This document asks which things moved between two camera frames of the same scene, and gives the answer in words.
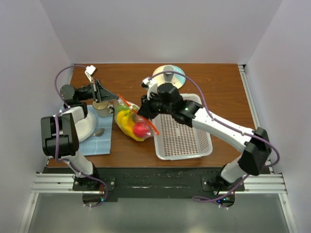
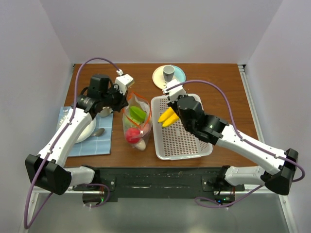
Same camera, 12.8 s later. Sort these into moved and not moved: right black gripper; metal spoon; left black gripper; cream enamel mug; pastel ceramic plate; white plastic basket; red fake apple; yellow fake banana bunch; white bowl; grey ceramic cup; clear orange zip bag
Moved: red fake apple; clear orange zip bag; yellow fake banana bunch; left black gripper; right black gripper
Not moved: metal spoon; white plastic basket; white bowl; pastel ceramic plate; cream enamel mug; grey ceramic cup
